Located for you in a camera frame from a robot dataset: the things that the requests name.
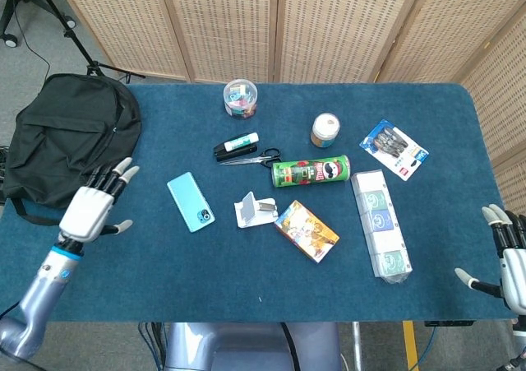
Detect metal table leg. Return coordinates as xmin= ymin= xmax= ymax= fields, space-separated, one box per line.
xmin=352 ymin=321 xmax=363 ymax=371

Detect green Pringles can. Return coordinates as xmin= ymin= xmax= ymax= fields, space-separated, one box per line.
xmin=270 ymin=154 xmax=352 ymax=189

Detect black stapler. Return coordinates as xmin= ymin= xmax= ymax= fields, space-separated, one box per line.
xmin=212 ymin=141 xmax=260 ymax=163

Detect white folding phone stand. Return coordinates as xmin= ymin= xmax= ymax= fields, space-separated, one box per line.
xmin=233 ymin=192 xmax=279 ymax=229

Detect wrapped tissue pack bundle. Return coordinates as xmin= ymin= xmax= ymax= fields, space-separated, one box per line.
xmin=350 ymin=169 xmax=413 ymax=285

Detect black cable bundle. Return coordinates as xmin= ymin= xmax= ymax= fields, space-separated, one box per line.
xmin=137 ymin=322 xmax=167 ymax=371

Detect blister pack of clips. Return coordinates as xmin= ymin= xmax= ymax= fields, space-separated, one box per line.
xmin=358 ymin=118 xmax=430 ymax=182

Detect black power strip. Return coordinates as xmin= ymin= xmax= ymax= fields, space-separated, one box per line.
xmin=424 ymin=319 xmax=476 ymax=328

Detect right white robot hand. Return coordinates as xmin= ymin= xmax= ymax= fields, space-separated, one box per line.
xmin=454 ymin=204 xmax=526 ymax=313

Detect light blue smartphone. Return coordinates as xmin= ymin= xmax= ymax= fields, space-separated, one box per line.
xmin=166 ymin=171 xmax=216 ymax=234

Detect clear jar of binder clips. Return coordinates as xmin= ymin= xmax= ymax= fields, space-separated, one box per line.
xmin=223 ymin=79 xmax=260 ymax=121

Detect blue velvet tablecloth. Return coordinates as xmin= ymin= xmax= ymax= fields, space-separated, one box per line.
xmin=0 ymin=82 xmax=519 ymax=323

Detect black handled scissors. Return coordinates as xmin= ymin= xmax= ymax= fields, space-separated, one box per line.
xmin=218 ymin=147 xmax=283 ymax=169

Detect yellow orange snack box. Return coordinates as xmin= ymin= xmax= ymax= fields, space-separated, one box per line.
xmin=273 ymin=199 xmax=341 ymax=264

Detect blue cable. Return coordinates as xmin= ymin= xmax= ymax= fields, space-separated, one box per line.
xmin=413 ymin=326 xmax=437 ymax=371

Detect black office chair base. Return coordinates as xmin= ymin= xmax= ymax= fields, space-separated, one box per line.
xmin=0 ymin=0 xmax=77 ymax=48

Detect white lidded snack jar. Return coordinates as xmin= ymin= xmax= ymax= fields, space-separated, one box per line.
xmin=310 ymin=112 xmax=342 ymax=148

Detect black tripod stand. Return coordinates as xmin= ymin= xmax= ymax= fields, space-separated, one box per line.
xmin=24 ymin=0 xmax=146 ymax=80

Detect black backpack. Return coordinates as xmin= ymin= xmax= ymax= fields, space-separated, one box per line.
xmin=2 ymin=72 xmax=143 ymax=227

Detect white green glue stick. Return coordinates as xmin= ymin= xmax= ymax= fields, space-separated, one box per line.
xmin=224 ymin=132 xmax=261 ymax=151

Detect yellow post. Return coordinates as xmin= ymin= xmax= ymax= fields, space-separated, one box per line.
xmin=402 ymin=320 xmax=419 ymax=371

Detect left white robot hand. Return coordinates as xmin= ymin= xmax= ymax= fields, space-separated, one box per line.
xmin=58 ymin=156 xmax=141 ymax=243

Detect woven wooden folding screen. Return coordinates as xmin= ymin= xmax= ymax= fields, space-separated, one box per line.
xmin=51 ymin=0 xmax=526 ymax=216

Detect silver robot torso base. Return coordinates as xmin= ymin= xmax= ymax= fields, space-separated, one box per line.
xmin=164 ymin=322 xmax=342 ymax=371

